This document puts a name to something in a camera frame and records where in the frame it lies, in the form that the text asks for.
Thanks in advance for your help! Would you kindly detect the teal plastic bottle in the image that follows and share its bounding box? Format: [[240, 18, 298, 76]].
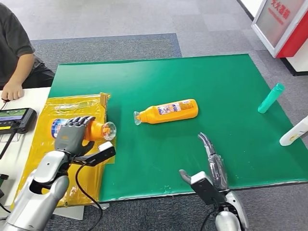
[[257, 83, 285, 115]]

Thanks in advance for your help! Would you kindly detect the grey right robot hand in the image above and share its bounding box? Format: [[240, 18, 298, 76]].
[[179, 132, 229, 193]]

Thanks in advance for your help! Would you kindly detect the black object at desk edge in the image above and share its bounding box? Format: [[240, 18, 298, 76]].
[[0, 173, 10, 199]]

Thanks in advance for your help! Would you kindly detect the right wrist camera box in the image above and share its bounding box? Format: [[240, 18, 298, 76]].
[[190, 171, 227, 206]]

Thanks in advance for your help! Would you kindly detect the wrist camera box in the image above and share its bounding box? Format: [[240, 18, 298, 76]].
[[190, 171, 227, 206], [72, 141, 116, 167]]

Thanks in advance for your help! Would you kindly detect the green table mat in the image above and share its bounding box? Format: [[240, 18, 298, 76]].
[[48, 53, 308, 203]]

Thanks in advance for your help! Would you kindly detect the orange bottle with clear cap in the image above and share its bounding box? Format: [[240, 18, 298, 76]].
[[51, 118, 117, 141], [134, 99, 199, 126]]

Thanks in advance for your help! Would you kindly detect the black controller strap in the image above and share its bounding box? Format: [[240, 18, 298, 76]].
[[0, 130, 17, 159]]

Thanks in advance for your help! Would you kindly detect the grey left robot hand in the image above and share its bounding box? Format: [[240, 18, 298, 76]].
[[54, 116, 97, 157]]

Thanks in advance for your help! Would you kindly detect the person's hand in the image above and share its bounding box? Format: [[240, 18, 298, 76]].
[[1, 81, 25, 102]]

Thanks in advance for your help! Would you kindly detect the white plastic bottle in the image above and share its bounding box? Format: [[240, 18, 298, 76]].
[[279, 115, 308, 147]]

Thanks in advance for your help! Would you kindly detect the red and white display stand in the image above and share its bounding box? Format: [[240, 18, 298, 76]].
[[251, 0, 308, 77]]

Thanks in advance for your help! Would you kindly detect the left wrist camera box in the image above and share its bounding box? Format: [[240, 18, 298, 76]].
[[72, 141, 116, 167]]

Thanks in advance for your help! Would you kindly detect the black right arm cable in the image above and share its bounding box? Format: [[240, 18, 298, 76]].
[[199, 207, 217, 231]]

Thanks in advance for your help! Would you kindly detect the black handheld controller with screen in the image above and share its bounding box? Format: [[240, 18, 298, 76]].
[[0, 107, 38, 135]]

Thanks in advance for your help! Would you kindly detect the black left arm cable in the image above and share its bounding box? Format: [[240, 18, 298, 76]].
[[75, 162, 103, 231]]

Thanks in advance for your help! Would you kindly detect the yellow plastic wrapped box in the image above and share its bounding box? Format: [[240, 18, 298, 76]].
[[11, 92, 116, 209]]

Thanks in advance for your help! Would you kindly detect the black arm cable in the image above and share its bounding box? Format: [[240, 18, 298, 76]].
[[75, 162, 103, 231], [199, 207, 217, 231]]

